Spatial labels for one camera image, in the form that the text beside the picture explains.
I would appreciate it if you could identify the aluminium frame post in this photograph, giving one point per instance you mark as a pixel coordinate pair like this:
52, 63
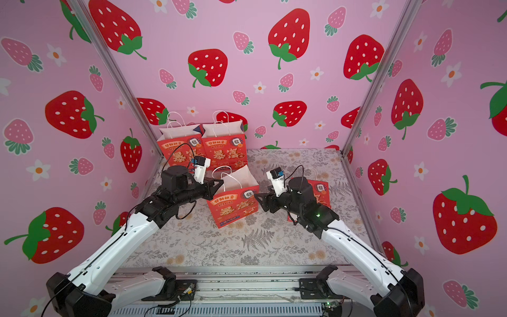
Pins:
399, 34
85, 18

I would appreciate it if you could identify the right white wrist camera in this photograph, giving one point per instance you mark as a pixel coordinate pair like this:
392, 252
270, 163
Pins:
277, 178

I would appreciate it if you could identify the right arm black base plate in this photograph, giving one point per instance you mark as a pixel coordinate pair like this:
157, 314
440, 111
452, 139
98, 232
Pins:
315, 289

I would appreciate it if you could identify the right aluminium frame post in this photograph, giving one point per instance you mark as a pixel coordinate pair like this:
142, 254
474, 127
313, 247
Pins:
399, 34

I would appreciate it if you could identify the red paper bag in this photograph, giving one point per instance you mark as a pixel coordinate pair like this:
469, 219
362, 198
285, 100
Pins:
224, 141
321, 194
235, 199
179, 142

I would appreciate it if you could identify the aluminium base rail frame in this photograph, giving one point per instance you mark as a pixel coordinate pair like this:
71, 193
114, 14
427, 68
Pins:
249, 291

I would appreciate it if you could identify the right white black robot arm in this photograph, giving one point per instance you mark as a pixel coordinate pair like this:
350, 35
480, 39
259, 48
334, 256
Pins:
385, 288

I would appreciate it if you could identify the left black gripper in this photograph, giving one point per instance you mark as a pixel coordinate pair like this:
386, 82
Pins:
209, 190

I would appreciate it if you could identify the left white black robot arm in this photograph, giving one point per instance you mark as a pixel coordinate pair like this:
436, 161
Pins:
84, 290

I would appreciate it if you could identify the left aluminium frame post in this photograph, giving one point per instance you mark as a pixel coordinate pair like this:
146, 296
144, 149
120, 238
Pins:
85, 18

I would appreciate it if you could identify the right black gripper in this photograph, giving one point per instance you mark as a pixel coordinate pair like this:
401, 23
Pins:
270, 200

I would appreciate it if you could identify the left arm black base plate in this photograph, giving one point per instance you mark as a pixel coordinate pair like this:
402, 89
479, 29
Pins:
176, 290

